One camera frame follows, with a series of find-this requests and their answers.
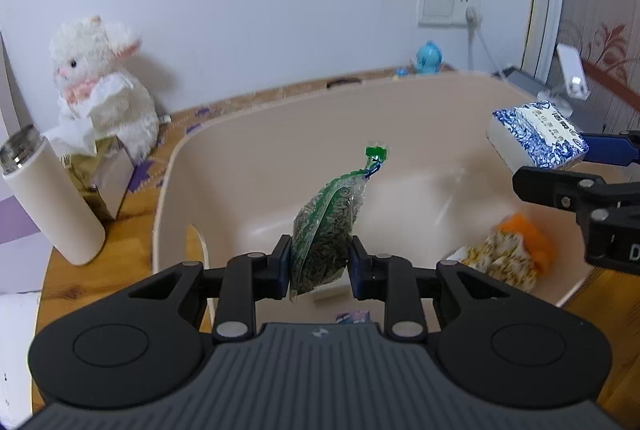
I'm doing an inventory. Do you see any beige plastic basin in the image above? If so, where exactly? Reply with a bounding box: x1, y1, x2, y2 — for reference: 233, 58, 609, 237
151, 68, 613, 326

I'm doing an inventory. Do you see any clear bag of green seeds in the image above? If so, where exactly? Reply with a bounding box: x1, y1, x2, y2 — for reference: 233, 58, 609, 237
289, 145, 391, 303

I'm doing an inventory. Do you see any blue toy figure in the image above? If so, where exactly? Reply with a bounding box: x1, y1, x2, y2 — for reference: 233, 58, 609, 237
412, 40, 444, 75

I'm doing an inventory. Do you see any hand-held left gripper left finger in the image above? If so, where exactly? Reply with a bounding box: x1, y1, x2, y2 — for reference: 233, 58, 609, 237
127, 235, 293, 344

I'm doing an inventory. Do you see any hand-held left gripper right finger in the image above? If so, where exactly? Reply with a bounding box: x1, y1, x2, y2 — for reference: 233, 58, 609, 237
347, 236, 512, 342

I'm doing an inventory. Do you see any white thermos bottle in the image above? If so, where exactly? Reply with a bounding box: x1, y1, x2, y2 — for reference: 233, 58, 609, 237
0, 124, 107, 267

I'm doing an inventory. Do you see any small purple printed packet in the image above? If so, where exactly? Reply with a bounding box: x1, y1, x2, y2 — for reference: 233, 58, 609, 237
335, 309, 371, 325

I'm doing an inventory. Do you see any yellow orange snack packet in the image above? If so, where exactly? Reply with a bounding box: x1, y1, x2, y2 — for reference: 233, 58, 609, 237
446, 214, 556, 293

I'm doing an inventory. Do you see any white clip holder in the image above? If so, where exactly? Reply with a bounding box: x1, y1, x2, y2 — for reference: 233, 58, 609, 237
555, 43, 592, 101

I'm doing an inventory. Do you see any brown tissue box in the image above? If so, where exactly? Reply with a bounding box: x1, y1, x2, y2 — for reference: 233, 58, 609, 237
47, 120, 137, 221

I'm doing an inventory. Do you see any white charger cable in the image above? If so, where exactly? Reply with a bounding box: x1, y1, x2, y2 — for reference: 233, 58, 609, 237
467, 24, 507, 78

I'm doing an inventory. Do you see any white wall socket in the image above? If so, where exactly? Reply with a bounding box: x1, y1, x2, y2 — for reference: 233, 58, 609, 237
417, 0, 485, 29

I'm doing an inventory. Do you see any white plush rabbit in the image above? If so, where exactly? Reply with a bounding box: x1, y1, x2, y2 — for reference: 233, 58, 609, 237
49, 14, 161, 161

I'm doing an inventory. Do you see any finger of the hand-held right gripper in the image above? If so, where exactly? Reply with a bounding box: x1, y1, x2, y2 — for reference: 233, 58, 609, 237
582, 130, 640, 167
512, 166, 640, 213

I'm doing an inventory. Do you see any blue and white tissue pack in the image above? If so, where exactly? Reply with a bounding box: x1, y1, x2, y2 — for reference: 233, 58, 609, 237
486, 100, 590, 173

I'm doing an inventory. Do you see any grey flat device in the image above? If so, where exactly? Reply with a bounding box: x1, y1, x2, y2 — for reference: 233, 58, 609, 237
499, 66, 576, 111

